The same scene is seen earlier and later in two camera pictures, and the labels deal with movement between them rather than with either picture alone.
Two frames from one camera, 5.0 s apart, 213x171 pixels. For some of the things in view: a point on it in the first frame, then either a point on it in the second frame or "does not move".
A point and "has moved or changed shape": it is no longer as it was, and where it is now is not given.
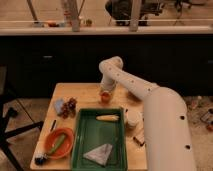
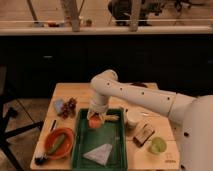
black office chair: [7, 114] does not move
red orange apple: [105, 97] has moved or changed shape
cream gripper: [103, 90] to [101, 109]
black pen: [52, 127] does not move
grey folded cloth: [100, 154] does not move
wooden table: [52, 150] does not move
